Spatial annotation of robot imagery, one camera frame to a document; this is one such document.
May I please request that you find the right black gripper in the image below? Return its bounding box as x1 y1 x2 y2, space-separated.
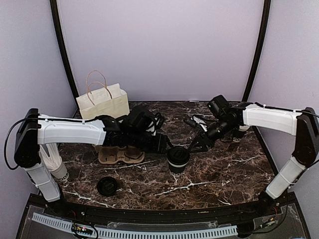
187 118 237 153

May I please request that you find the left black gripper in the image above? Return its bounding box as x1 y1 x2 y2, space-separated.
128 130 174 155

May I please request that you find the black paper coffee cup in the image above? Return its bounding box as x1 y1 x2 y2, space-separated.
167 146 190 174

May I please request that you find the brown cardboard cup carrier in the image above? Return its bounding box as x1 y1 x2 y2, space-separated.
96 146 145 164

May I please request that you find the cream paper bag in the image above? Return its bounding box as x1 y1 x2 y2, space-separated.
76 70 130 120

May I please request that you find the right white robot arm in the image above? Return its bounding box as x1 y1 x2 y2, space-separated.
188 100 319 216

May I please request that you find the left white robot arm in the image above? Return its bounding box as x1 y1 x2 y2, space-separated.
14 108 172 217

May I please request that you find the black plastic cup lid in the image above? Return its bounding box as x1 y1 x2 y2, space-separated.
97 177 118 197

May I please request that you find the white cup with straws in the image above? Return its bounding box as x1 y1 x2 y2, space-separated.
39 143 69 182

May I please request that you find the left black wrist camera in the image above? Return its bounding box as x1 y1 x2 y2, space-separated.
121 106 165 133

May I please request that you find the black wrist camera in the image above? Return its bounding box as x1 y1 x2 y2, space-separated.
207 95 232 119
121 106 165 133

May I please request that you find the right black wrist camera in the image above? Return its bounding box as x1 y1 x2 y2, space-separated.
207 95 232 119

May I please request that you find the white slotted cable duct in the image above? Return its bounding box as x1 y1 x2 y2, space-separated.
31 213 238 239

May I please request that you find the right black frame post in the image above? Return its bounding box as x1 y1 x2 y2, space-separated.
242 0 271 101

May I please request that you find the black frame post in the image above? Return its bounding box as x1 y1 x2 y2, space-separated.
49 0 79 101
242 0 271 101

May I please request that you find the left black frame post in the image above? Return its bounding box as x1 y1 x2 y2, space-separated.
49 0 79 101

